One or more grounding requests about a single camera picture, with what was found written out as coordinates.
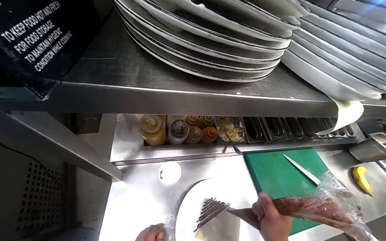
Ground person's left hand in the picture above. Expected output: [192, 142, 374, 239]
[135, 224, 165, 241]

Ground person's right hand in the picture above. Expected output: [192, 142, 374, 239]
[252, 192, 294, 241]

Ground piping bag with brown filling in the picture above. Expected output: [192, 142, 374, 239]
[227, 171, 378, 241]

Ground white round plate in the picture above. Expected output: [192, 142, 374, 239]
[175, 178, 260, 241]

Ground green cutting board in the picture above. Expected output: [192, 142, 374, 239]
[245, 148, 330, 236]

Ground knife with steel blade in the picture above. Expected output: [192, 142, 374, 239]
[282, 154, 322, 186]

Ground brown piped lines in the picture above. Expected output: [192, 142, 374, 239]
[194, 197, 231, 232]

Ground small white round dish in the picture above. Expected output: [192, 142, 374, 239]
[158, 161, 182, 186]

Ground metal spoon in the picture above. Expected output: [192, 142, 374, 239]
[226, 133, 243, 155]

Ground shallow steel food pan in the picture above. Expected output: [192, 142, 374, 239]
[215, 116, 247, 145]

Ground row of steel containers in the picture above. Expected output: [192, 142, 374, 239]
[242, 116, 356, 144]

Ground pale yellow shredded food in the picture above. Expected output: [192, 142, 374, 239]
[217, 117, 244, 142]

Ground group of squeeze bottles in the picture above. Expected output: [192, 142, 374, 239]
[138, 114, 218, 146]

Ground yellow banana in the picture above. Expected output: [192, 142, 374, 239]
[352, 166, 373, 197]

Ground round steel utensil pot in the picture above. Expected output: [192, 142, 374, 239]
[349, 132, 386, 163]

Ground perforated dark panel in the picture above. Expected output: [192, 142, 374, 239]
[15, 162, 65, 233]

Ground pale paper strip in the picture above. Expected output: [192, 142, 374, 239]
[315, 97, 365, 136]

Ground stainless steel shelf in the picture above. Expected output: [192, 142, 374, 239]
[0, 7, 386, 183]

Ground stack of rectangular white dishes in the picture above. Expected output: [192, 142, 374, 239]
[281, 0, 386, 101]

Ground stack of round plates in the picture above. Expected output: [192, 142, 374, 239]
[113, 0, 311, 83]

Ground black box with white print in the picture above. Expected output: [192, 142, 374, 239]
[0, 0, 103, 101]

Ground black cable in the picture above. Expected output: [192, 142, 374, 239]
[0, 129, 57, 180]

